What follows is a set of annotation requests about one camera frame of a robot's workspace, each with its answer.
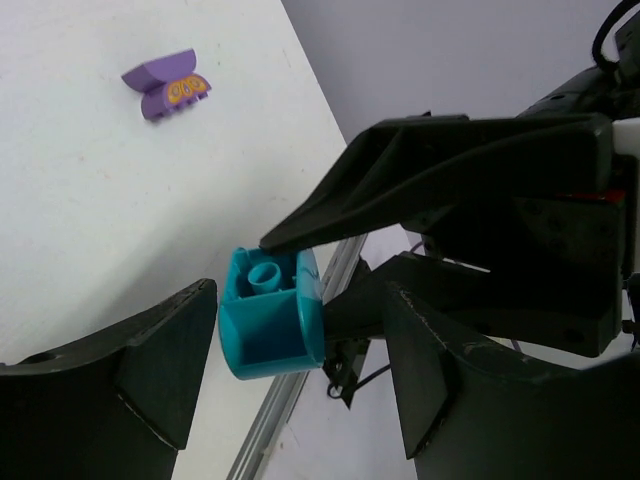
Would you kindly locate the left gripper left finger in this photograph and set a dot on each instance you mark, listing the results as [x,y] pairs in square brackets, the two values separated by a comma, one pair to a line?
[116,404]

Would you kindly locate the cyan rounded lego brick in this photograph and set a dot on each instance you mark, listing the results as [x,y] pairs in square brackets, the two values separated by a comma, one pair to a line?
[271,314]

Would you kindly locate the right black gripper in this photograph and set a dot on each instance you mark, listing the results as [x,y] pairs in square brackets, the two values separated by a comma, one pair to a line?
[529,215]

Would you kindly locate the purple lego plate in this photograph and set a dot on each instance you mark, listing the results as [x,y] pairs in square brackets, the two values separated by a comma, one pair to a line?
[168,84]

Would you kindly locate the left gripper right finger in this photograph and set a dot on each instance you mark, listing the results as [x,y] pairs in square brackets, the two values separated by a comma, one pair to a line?
[471,408]

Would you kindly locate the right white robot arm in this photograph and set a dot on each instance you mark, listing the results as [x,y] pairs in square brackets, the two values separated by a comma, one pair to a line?
[609,88]

